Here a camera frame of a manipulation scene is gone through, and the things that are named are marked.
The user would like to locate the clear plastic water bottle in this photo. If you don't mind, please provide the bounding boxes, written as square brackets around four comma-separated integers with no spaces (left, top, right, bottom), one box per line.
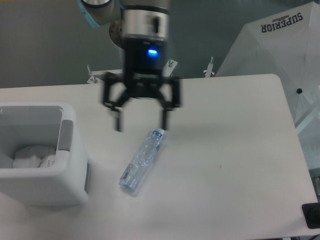
[118,128,165,195]

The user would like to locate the white pedestal base frame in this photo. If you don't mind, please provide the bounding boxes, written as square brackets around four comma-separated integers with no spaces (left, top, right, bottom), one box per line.
[86,56,216,85]

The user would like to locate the black gripper cable plug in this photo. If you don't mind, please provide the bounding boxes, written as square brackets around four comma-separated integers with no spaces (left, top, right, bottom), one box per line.
[152,16,161,34]

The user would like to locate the black device at table corner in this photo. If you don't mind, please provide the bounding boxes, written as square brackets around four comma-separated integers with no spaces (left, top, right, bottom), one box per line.
[302,202,320,229]

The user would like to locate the white Superior umbrella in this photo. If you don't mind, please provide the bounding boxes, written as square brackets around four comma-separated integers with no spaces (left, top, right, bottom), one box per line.
[217,2,320,169]

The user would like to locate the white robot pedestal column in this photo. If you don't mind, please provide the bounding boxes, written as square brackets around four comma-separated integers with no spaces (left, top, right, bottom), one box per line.
[108,20,127,73]

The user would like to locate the clear plastic bag printed label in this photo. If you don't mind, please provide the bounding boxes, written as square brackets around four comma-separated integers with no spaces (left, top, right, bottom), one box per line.
[12,145,57,169]

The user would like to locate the white plastic trash can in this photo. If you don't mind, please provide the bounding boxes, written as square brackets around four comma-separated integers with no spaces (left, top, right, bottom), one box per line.
[0,101,90,206]

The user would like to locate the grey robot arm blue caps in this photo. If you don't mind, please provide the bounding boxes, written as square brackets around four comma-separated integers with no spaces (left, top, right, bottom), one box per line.
[78,0,181,131]

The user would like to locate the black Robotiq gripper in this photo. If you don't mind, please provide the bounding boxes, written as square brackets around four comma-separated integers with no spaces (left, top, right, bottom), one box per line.
[101,37,182,132]

